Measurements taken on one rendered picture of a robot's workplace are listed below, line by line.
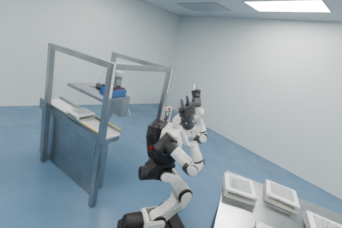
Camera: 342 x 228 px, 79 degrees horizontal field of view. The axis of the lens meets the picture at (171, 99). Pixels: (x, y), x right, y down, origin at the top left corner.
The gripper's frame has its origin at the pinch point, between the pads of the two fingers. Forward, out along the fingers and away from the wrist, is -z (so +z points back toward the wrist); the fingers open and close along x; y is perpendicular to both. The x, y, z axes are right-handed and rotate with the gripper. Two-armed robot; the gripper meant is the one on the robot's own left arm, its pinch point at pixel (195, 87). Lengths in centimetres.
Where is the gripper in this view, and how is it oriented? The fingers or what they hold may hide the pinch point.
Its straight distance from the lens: 200.0
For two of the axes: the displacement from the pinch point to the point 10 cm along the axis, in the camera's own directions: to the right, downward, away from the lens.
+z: 0.4, 10.0, -0.9
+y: -9.4, 0.1, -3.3
